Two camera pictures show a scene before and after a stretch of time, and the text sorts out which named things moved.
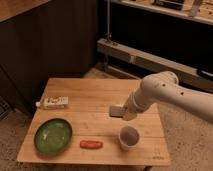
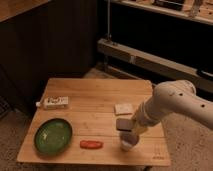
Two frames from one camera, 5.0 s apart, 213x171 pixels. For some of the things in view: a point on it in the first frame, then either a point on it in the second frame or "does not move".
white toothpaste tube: x=53 y=102 does not move
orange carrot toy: x=91 y=144 does not move
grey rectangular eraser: x=116 y=111 to x=124 y=124
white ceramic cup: x=129 y=138 does not move
